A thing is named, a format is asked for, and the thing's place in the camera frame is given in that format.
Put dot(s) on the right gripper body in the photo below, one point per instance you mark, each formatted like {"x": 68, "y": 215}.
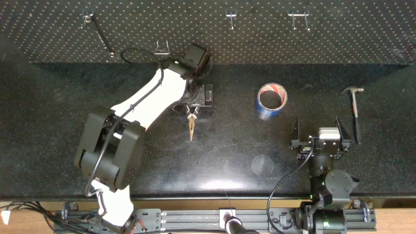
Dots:
{"x": 304, "y": 145}

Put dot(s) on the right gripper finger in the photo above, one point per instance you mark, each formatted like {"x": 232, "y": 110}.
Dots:
{"x": 344, "y": 133}
{"x": 296, "y": 133}

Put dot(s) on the black and white pliers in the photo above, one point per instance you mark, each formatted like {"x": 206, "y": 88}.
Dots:
{"x": 191, "y": 125}

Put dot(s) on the wrench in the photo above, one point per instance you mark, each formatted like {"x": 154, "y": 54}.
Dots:
{"x": 100, "y": 37}

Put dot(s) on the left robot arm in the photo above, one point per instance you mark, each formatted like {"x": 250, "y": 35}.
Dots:
{"x": 152, "y": 97}

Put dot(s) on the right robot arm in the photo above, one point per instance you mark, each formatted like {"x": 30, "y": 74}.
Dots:
{"x": 338, "y": 185}

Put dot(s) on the black pegboard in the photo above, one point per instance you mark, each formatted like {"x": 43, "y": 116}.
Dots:
{"x": 260, "y": 42}

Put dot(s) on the hammer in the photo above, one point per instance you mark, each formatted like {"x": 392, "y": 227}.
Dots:
{"x": 355, "y": 110}

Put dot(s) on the roll of blue tape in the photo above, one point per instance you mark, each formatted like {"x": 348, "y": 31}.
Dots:
{"x": 261, "y": 107}

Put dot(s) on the metal hook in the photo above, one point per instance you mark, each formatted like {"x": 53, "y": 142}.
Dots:
{"x": 231, "y": 21}
{"x": 161, "y": 52}
{"x": 298, "y": 14}
{"x": 86, "y": 14}

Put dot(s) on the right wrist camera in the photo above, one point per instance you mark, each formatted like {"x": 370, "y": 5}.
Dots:
{"x": 329, "y": 133}

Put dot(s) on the mounting rail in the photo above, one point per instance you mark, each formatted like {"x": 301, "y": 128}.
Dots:
{"x": 195, "y": 217}

